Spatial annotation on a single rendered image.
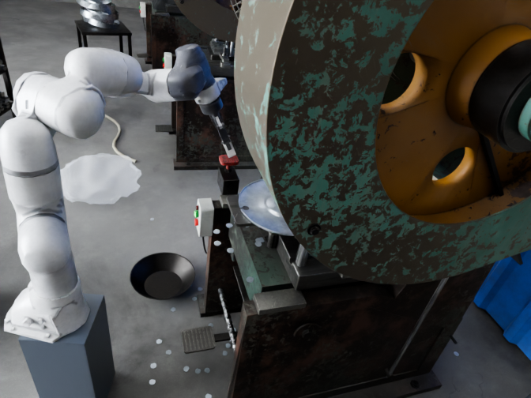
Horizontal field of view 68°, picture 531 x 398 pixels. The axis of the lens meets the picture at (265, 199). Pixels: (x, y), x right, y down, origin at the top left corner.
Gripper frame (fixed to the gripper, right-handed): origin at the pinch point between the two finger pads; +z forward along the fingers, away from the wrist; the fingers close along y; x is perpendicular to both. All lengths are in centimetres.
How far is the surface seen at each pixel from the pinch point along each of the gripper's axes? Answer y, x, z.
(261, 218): 38.6, 0.0, 2.5
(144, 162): -126, -55, 62
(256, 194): 26.7, 1.6, 3.2
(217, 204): 9.0, -12.0, 14.6
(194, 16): -99, 12, -20
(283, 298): 57, -4, 16
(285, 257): 45.5, 1.9, 14.8
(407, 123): 73, 27, -36
